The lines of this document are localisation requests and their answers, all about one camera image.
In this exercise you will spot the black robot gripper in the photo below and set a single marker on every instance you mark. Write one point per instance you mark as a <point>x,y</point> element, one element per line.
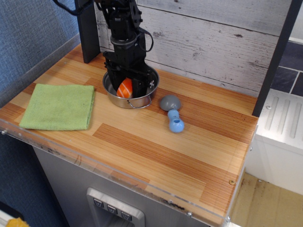
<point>128,61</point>

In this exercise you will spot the silver dispenser button panel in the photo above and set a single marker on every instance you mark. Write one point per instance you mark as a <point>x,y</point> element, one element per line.
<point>108,211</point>

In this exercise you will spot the green folded cloth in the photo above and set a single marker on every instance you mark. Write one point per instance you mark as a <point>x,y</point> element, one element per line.
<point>59,108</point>

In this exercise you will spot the yellow object at corner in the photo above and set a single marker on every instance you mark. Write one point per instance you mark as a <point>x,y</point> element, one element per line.
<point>17,222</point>

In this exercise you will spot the orange white toy sushi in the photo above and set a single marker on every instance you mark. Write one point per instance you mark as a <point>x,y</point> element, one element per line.
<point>125,90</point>

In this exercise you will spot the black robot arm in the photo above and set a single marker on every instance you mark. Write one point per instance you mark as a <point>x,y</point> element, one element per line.
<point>123,18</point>

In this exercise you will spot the black right shelf post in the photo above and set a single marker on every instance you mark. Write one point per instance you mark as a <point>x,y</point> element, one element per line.
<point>277,55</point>

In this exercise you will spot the stainless steel pot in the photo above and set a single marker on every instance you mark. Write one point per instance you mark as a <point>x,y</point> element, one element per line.
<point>133,103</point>

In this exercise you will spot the grey blue toy scoop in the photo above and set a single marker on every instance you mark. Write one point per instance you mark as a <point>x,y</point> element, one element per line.
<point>171,104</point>

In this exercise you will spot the white ribbed drainboard unit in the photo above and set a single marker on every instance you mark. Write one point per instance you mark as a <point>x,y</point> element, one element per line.
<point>276,151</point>

